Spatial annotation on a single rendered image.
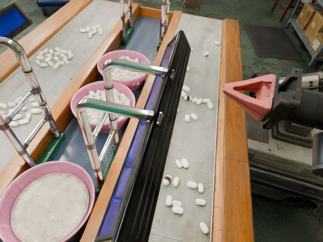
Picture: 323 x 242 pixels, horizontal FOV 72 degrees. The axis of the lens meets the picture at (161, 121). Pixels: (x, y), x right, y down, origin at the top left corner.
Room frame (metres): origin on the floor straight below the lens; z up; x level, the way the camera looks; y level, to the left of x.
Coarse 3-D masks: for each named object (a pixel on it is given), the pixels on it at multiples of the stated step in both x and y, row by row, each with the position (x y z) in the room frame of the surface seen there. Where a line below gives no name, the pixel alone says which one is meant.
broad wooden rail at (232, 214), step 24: (240, 48) 1.25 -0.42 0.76; (240, 72) 1.00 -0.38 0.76; (240, 120) 0.65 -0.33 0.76; (216, 144) 0.53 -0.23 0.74; (240, 144) 0.52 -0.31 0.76; (216, 168) 0.42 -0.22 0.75; (240, 168) 0.42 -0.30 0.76; (216, 192) 0.33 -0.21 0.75; (240, 192) 0.33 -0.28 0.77; (216, 216) 0.25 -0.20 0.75; (240, 216) 0.25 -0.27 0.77; (216, 240) 0.18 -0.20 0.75; (240, 240) 0.18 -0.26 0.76
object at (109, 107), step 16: (112, 64) 0.45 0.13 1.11; (128, 64) 0.45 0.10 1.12; (144, 64) 0.45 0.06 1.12; (112, 96) 0.46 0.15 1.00; (80, 112) 0.30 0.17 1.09; (112, 112) 0.29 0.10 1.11; (128, 112) 0.29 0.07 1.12; (144, 112) 0.29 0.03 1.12; (160, 112) 0.31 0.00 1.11; (80, 128) 0.30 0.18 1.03; (96, 128) 0.36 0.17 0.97; (112, 128) 0.45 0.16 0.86; (96, 160) 0.31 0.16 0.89; (112, 160) 0.41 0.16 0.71; (96, 176) 0.30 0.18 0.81; (96, 192) 0.29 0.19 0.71
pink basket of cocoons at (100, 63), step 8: (104, 56) 1.00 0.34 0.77; (112, 56) 1.03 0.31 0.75; (120, 56) 1.05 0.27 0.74; (136, 56) 1.06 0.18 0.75; (144, 56) 1.03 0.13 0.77; (112, 80) 0.82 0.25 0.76; (120, 80) 0.81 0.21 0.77; (128, 80) 0.82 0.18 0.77; (136, 80) 0.84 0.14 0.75; (136, 88) 0.87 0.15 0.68
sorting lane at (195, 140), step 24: (192, 24) 1.55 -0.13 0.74; (216, 24) 1.59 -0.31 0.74; (216, 48) 1.26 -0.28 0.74; (192, 72) 0.99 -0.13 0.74; (216, 72) 1.01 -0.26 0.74; (192, 96) 0.79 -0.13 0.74; (216, 96) 0.82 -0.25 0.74; (192, 120) 0.64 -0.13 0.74; (216, 120) 0.66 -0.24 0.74; (192, 144) 0.51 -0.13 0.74; (168, 168) 0.40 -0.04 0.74; (192, 168) 0.41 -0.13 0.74; (168, 192) 0.31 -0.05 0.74; (192, 192) 0.32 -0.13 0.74; (168, 216) 0.23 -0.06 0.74; (192, 216) 0.24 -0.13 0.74; (168, 240) 0.17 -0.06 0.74; (192, 240) 0.17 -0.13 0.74
